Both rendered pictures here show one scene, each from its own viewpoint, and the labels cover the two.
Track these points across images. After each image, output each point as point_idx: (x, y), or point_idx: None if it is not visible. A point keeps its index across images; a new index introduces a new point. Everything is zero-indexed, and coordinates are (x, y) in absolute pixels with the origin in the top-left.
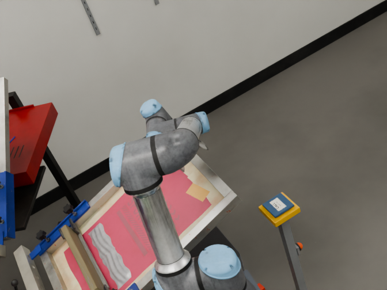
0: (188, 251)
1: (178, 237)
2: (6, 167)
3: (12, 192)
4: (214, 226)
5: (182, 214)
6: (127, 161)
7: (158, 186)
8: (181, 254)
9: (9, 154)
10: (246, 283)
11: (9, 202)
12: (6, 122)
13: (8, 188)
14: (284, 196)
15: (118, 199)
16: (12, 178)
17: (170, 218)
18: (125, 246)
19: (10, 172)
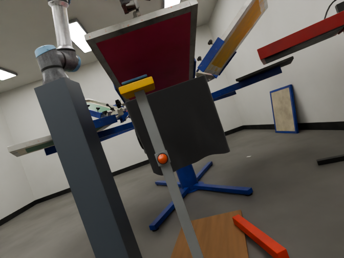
0: (61, 47)
1: (58, 36)
2: (222, 36)
3: (216, 50)
4: (96, 57)
5: (127, 55)
6: None
7: (48, 3)
8: (57, 45)
9: (230, 29)
10: (43, 71)
11: (210, 54)
12: (241, 10)
13: (214, 46)
14: (138, 77)
15: (182, 55)
16: (221, 42)
17: (55, 23)
18: (149, 73)
19: (221, 39)
